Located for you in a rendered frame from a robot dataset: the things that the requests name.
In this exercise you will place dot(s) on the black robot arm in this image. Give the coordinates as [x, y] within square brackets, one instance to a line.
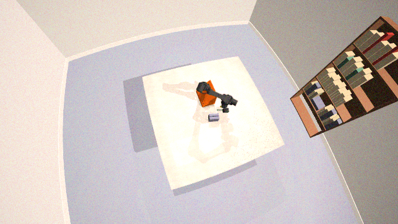
[225, 98]

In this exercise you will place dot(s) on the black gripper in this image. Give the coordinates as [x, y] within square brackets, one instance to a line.
[224, 106]

